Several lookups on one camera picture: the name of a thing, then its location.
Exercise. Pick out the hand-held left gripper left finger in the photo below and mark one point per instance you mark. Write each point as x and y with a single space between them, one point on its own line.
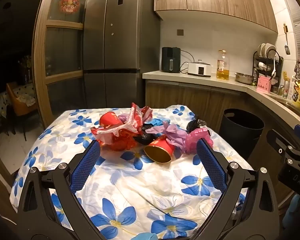
86 163

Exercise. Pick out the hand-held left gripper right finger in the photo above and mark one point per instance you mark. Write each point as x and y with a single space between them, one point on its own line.
211 163

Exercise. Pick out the pink plastic bag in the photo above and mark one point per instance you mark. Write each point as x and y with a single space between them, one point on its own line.
193 142

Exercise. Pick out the black trash bin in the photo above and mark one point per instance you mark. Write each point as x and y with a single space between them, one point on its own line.
240 132

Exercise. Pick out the red patterned plastic bag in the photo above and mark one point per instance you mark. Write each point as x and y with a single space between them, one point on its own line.
122 143

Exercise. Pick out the black plastic bag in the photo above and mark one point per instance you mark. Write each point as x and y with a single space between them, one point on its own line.
145 138
196 124

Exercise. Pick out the red paper cup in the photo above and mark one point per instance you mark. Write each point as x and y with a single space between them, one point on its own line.
161 150
110 121

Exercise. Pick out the pale purple plastic bag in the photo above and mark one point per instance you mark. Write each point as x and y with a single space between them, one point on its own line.
124 117

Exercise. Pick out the red white plastic bag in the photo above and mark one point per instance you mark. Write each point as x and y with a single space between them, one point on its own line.
133 120

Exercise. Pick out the blue plastic bag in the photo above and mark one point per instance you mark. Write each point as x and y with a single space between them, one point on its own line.
157 123

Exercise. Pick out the person's right hand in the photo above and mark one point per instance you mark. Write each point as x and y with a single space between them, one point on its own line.
296 210

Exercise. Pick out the person's left hand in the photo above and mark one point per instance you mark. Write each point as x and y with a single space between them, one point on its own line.
145 236

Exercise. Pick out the green white can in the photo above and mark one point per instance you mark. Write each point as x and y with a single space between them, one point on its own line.
286 90

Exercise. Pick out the blue floral blanket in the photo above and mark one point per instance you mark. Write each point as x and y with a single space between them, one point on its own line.
130 192

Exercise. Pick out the pink utensil box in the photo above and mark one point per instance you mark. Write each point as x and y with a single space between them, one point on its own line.
264 85

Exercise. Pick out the steel basin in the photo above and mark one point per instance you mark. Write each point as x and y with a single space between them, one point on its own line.
244 78

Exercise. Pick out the black dish rack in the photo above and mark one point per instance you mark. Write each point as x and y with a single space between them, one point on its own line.
266 62

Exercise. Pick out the hanging metal spatula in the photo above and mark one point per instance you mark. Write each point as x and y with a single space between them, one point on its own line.
286 47

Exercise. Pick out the stone kitchen countertop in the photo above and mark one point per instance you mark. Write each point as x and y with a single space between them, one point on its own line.
190 78

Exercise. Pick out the orange chair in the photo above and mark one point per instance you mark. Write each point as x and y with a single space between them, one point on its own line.
20 100

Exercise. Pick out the cooking oil bottle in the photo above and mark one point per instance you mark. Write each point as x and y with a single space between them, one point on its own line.
222 67

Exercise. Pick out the white electric cooker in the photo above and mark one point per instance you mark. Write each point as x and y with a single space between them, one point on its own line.
199 68

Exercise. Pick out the dotted cloth dining table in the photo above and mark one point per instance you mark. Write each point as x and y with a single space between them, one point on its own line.
3 102

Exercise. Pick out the black air fryer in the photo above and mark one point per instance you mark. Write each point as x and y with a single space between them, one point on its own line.
170 60

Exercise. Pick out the dried flower bouquet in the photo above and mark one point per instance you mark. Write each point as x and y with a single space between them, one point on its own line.
27 63

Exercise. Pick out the wooden glass sliding door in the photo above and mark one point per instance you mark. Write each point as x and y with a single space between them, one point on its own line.
62 45

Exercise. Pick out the window blinds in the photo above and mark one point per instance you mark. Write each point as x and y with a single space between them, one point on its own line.
298 10

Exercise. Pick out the grey refrigerator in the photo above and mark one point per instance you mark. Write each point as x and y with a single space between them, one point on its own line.
120 42

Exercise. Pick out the wooden upper cabinets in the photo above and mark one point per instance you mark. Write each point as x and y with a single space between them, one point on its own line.
215 0

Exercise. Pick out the red round door decoration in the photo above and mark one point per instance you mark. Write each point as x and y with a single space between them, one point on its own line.
69 3

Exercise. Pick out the dark wall socket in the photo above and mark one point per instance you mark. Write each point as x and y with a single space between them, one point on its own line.
180 32

